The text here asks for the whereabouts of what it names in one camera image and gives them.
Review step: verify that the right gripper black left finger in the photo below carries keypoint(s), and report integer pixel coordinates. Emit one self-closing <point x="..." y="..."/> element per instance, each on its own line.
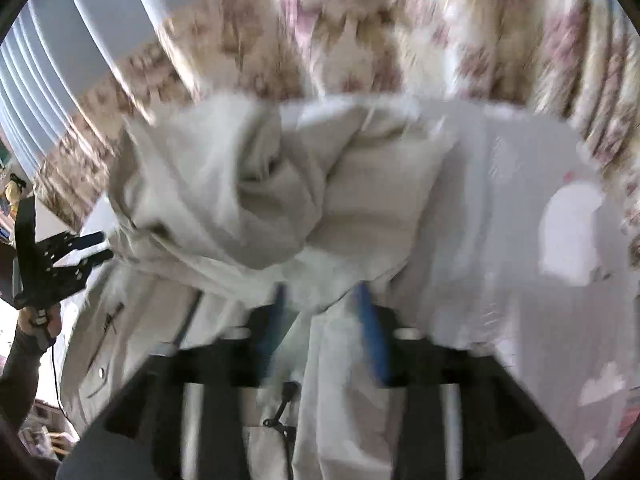
<point x="138" y="434"/>

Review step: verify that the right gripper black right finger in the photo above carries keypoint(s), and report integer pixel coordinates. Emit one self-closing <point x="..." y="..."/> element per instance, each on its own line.
<point x="464" y="416"/>

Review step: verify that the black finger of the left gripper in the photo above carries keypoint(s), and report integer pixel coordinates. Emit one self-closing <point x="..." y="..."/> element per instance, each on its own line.
<point x="93" y="261"/>
<point x="86" y="241"/>

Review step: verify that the cream white large jacket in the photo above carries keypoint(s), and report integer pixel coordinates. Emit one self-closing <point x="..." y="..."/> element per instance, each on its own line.
<point x="218" y="205"/>

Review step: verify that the person's left forearm dark sleeve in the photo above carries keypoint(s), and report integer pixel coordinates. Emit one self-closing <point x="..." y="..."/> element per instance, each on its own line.
<point x="19" y="379"/>

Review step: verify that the person's left hand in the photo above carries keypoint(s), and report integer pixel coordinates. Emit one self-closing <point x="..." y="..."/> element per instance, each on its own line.
<point x="43" y="324"/>

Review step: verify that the grey bed sheet white prints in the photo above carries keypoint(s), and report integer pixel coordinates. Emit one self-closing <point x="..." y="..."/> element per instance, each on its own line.
<point x="520" y="256"/>

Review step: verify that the floral and blue curtain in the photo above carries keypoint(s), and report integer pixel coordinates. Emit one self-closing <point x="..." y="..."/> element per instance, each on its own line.
<point x="73" y="70"/>

